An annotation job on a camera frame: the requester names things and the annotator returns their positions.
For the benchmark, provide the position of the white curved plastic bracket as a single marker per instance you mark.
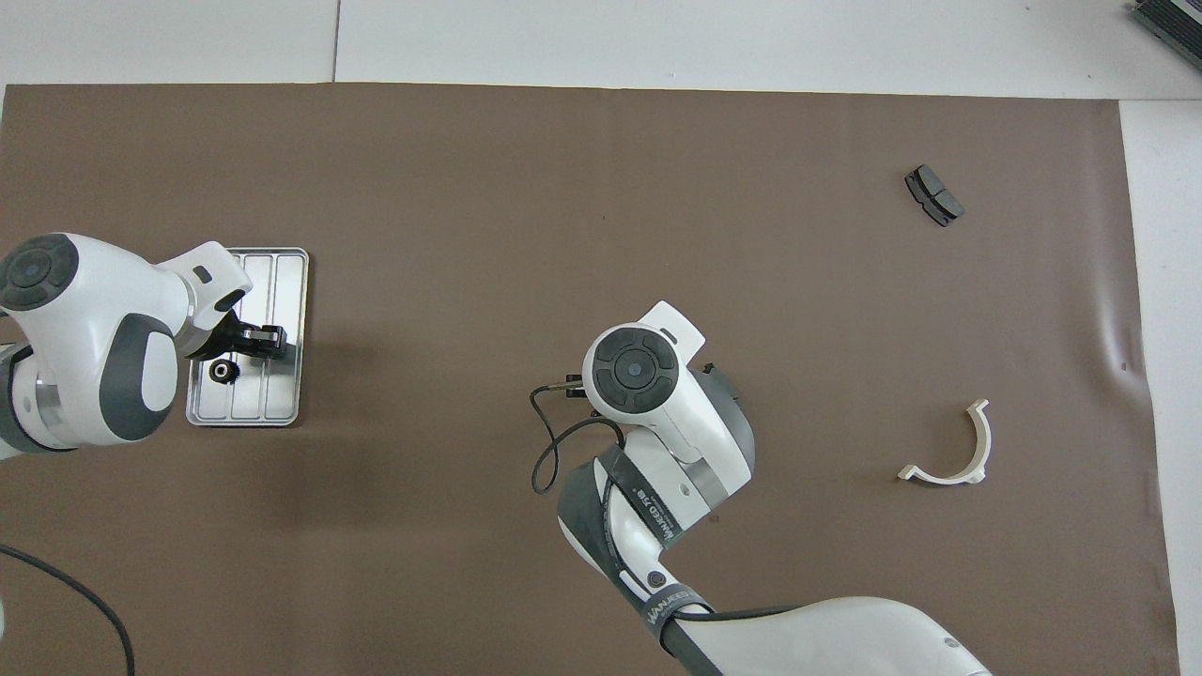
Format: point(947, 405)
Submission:
point(983, 446)

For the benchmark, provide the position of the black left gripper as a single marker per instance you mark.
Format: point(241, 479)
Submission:
point(221, 340)

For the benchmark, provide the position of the short dark grey brake pad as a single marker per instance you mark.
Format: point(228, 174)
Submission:
point(934, 194)

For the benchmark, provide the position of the dark ribbed device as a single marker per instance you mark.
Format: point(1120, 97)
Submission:
point(1174, 23)

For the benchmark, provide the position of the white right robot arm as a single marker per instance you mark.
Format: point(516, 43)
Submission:
point(676, 441)

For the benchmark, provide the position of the silver metal tray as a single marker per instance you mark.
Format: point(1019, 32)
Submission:
point(282, 282)

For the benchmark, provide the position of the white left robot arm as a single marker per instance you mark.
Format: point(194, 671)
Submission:
point(75, 310)

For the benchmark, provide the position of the black bearing gear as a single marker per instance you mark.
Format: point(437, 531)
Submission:
point(223, 372)

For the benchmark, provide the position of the brown paper mat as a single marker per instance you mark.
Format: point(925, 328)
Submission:
point(470, 188)

